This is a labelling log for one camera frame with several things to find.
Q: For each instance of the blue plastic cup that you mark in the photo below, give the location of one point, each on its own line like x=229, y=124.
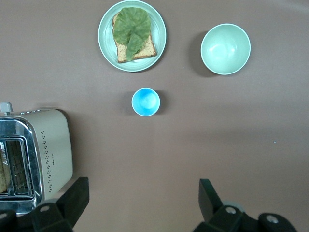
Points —
x=145, y=102

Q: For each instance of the pale green bowl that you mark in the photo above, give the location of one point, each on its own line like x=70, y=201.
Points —
x=225, y=49

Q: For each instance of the pale green plate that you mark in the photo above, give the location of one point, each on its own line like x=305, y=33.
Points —
x=106, y=48

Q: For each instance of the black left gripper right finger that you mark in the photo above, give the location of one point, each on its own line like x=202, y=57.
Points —
x=212, y=210

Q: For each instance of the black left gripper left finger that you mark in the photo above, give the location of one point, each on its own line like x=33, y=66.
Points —
x=70, y=205

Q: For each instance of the beige chrome toaster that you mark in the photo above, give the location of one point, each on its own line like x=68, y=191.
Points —
x=53, y=145

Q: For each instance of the green lettuce leaf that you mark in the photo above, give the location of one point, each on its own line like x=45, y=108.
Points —
x=131, y=26

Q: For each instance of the brown bread slice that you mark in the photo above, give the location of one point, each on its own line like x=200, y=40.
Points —
x=147, y=52

